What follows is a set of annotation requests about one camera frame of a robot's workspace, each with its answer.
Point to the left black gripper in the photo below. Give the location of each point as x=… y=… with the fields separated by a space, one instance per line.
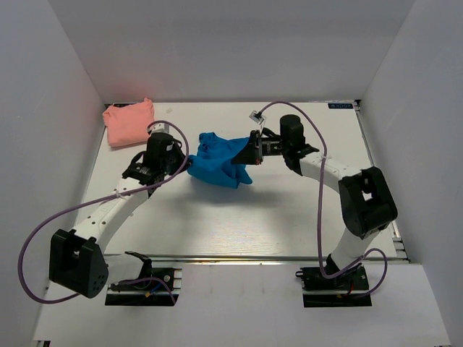
x=182 y=157

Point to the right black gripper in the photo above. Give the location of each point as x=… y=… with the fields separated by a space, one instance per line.
x=252 y=154

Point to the blue t-shirt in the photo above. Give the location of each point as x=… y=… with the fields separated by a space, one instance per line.
x=212 y=164

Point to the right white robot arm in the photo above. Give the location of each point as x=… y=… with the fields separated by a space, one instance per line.
x=367 y=206

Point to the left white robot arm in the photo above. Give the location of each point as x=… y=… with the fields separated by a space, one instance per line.
x=77 y=259

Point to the folded pink t-shirt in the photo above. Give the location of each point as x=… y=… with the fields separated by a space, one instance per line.
x=128 y=125

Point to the blue label sticker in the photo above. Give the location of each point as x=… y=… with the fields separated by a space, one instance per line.
x=340 y=106

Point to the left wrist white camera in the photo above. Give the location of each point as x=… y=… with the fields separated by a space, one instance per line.
x=158 y=127

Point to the wrist white camera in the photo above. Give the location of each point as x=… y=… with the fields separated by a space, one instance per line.
x=258 y=117
x=158 y=127

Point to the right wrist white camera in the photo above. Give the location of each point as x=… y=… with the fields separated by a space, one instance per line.
x=258 y=117

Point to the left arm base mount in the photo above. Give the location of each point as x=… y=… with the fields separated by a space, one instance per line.
x=161 y=289

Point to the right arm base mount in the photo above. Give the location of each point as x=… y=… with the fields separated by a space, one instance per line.
x=348 y=290

